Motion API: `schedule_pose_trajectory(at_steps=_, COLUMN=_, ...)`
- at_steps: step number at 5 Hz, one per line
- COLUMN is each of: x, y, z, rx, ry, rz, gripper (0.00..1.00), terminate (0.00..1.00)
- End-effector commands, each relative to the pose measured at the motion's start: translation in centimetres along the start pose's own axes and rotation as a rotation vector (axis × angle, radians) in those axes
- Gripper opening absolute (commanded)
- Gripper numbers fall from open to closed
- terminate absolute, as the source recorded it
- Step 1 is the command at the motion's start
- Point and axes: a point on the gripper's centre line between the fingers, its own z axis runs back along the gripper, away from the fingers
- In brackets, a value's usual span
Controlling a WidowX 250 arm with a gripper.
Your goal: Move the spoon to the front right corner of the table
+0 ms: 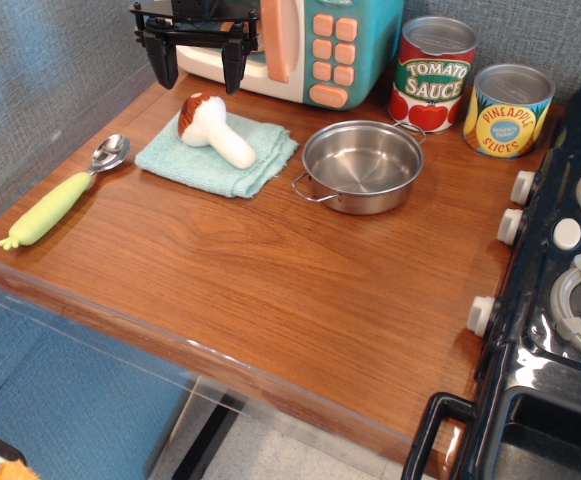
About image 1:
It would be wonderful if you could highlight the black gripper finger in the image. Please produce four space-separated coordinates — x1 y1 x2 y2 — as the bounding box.
143 34 178 89
222 41 247 95

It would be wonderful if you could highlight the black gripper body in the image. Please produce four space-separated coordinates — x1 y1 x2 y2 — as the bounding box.
130 1 260 52

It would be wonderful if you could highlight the spoon with green handle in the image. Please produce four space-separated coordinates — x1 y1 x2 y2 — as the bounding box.
0 134 130 251

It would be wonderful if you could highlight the orange object at corner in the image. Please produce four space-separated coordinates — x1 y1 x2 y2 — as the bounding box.
0 424 41 480

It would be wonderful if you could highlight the plush mushroom toy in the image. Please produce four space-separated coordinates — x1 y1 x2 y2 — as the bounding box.
177 92 256 169

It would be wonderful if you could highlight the teal toy microwave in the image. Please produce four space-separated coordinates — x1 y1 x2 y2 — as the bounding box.
175 0 405 112

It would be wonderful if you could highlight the light blue folded cloth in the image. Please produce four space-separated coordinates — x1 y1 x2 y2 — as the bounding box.
135 114 299 199

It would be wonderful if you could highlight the small steel pot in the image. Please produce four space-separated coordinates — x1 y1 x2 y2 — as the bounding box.
292 120 427 216

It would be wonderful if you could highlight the tomato sauce can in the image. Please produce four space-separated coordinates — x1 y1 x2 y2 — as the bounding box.
389 15 478 133

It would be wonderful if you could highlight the pineapple slices can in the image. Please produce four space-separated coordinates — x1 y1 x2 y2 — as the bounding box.
463 63 555 159

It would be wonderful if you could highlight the black toy stove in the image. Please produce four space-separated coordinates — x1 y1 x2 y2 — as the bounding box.
402 89 581 479

